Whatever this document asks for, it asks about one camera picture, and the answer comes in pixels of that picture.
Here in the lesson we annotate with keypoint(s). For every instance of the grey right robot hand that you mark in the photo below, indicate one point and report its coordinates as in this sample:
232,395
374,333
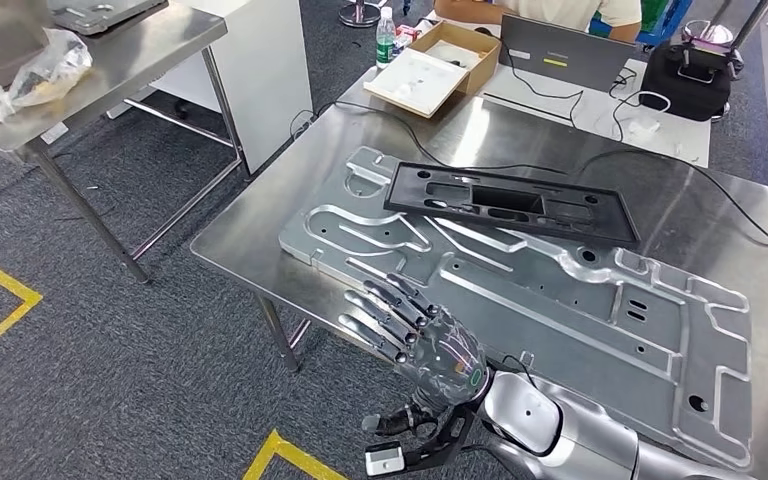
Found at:
444,358

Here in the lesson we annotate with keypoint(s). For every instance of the black plastic panel part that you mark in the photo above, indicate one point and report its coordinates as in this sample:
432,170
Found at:
612,225

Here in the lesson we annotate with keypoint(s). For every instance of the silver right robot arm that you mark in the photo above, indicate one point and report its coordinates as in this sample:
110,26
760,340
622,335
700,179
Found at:
589,430

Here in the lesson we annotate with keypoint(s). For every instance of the stainless steel workbench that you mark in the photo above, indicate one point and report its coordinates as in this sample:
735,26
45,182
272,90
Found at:
258,232

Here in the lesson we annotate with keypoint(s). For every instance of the stamped aluminium plate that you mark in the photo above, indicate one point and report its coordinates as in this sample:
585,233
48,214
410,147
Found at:
556,331

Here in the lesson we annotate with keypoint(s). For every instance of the white desk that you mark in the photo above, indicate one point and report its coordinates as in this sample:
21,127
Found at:
596,132

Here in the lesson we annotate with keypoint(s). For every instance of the white foam panel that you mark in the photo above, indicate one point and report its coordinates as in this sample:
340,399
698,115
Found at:
417,83

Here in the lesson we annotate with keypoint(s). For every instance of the green label plastic bottle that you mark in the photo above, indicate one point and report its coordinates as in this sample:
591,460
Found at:
385,46

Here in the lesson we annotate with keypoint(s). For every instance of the grey laptop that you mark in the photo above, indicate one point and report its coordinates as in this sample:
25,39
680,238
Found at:
576,66

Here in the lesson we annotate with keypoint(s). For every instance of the red snack pack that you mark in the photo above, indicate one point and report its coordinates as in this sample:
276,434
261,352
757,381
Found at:
407,36

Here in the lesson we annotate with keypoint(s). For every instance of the white cabinet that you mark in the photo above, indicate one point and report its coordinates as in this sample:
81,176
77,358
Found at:
265,79

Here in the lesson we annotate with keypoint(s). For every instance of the round chrome stand base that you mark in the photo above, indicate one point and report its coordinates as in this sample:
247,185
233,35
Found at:
359,16

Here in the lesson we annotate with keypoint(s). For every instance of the black bag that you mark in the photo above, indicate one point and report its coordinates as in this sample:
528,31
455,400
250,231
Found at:
675,93

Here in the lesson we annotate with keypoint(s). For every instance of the person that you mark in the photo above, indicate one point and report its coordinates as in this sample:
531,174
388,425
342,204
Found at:
556,10

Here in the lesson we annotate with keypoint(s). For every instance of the stainless steel side table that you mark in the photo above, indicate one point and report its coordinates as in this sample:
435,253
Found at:
152,46

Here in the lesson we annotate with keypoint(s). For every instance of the yellow floor tape square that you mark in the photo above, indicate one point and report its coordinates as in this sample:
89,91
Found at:
0,273

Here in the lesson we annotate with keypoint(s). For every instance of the black stand pole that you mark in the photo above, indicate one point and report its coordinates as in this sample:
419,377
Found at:
752,23

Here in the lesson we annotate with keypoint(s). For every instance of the grey metal tray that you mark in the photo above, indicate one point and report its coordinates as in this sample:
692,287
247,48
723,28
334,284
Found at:
106,16

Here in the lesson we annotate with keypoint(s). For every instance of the clear plastic bag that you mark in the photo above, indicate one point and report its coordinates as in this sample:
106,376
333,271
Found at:
46,73

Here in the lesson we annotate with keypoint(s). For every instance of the black camera bracket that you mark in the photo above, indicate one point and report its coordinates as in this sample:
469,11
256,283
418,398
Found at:
447,444

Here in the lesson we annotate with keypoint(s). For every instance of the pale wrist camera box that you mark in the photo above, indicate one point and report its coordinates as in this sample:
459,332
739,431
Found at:
384,462

